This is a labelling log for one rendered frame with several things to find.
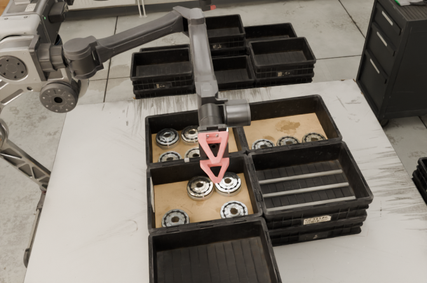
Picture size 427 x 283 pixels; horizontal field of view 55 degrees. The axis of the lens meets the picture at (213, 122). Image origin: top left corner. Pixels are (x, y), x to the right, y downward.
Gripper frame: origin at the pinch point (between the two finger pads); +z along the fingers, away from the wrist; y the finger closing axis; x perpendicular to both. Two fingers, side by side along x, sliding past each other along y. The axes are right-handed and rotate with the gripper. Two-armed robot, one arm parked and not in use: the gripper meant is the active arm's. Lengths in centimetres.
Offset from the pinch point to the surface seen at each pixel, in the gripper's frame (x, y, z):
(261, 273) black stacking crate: -14, 62, -7
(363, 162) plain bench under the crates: -70, 74, -61
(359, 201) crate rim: -51, 52, -25
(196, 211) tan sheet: 6, 62, -35
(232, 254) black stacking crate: -5, 62, -15
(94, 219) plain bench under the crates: 49, 76, -45
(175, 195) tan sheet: 14, 62, -43
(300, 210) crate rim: -30, 52, -23
